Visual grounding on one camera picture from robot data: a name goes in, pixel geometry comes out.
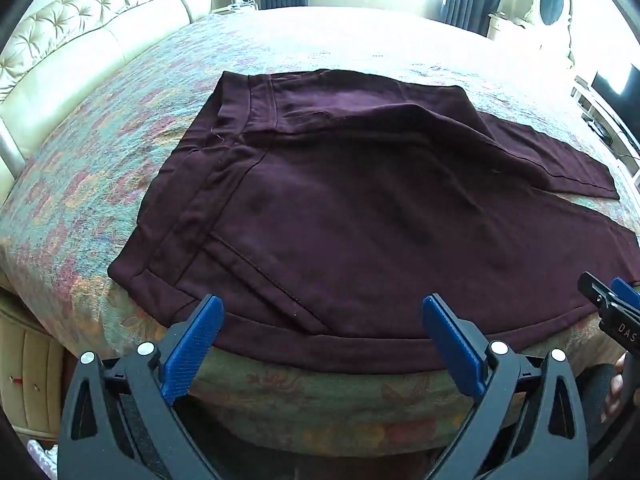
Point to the white vanity with oval mirror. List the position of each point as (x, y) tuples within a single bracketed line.
[(552, 0)]

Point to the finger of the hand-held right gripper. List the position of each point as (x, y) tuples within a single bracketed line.
[(592, 290), (627, 292)]

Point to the floral woven bedspread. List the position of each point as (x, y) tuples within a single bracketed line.
[(100, 160)]

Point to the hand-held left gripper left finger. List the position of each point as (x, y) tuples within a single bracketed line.
[(192, 345)]

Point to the cream bedside cabinet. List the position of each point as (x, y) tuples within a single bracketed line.
[(30, 360)]

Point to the white television stand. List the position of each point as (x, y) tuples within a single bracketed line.
[(597, 110)]

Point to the person's right hand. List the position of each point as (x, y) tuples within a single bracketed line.
[(616, 385)]

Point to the dark maroon pants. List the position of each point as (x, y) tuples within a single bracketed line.
[(325, 210)]

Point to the cream tufted leather headboard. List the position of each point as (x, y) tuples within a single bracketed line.
[(75, 25)]

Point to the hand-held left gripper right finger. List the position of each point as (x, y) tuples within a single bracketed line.
[(452, 340)]

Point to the black flat television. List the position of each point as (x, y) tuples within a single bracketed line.
[(620, 82)]

